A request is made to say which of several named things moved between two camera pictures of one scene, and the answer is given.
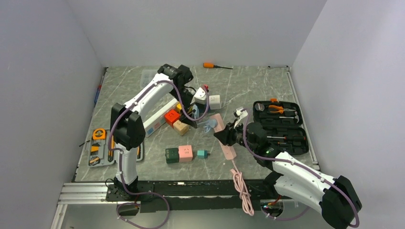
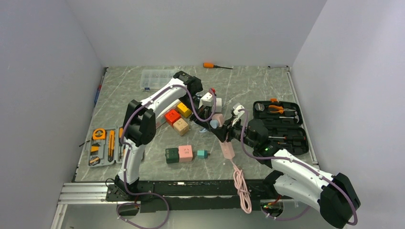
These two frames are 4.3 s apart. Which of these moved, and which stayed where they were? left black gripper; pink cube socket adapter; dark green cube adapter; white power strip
Moved: left black gripper
Stayed: pink cube socket adapter; dark green cube adapter; white power strip
